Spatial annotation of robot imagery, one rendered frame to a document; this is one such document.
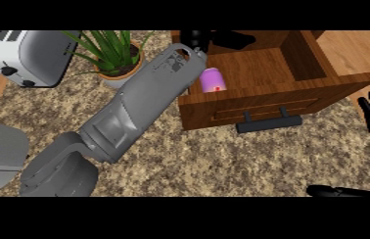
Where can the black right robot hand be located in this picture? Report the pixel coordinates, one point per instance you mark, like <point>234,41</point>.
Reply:
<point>337,192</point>

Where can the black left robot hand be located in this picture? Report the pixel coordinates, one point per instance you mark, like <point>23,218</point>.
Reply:
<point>226,38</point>

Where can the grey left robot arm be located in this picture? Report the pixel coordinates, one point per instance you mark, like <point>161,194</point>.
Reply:
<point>138,96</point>

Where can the open brown wooden drawer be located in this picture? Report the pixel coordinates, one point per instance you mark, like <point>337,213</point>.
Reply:
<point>251,66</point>

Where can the purple can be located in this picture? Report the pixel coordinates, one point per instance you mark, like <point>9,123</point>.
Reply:
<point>213,80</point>

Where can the brown wooden drawer front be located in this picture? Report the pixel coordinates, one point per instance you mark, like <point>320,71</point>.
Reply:
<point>270,104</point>

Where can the green leafy plant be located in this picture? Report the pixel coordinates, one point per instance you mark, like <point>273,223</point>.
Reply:
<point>111,50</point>

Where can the white and terracotta plant pot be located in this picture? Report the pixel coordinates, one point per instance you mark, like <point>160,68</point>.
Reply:
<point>120,77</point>

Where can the pale wooden cabinet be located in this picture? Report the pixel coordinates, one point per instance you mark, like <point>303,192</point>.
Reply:
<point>346,50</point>

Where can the silver toaster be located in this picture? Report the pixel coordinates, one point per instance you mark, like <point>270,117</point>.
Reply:
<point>35,58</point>

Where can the grey rounded robot body part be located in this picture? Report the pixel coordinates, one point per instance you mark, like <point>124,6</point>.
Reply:
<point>11,154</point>

